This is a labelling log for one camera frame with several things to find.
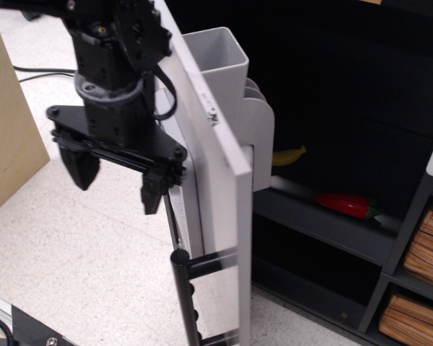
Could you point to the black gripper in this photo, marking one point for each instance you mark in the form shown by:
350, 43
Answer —
87, 134

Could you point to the grey toy fridge door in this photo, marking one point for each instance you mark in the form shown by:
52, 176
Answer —
227, 127

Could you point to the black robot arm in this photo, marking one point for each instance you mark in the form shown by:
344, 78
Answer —
118, 46

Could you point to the dark grey fridge cabinet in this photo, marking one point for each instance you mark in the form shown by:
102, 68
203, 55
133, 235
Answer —
352, 82

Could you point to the brown wooden board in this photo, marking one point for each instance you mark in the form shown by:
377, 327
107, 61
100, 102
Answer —
22, 152

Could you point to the yellow toy banana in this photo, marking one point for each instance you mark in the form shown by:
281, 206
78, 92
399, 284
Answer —
287, 157

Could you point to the red toy chili pepper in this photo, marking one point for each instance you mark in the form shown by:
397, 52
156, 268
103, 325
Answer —
357, 206

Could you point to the upper woven storage basket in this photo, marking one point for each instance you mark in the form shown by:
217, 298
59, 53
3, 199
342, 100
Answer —
419, 257

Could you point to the black door handle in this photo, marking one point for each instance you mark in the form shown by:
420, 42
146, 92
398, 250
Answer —
185, 270

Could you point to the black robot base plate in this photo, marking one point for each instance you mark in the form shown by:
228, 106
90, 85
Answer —
19, 328

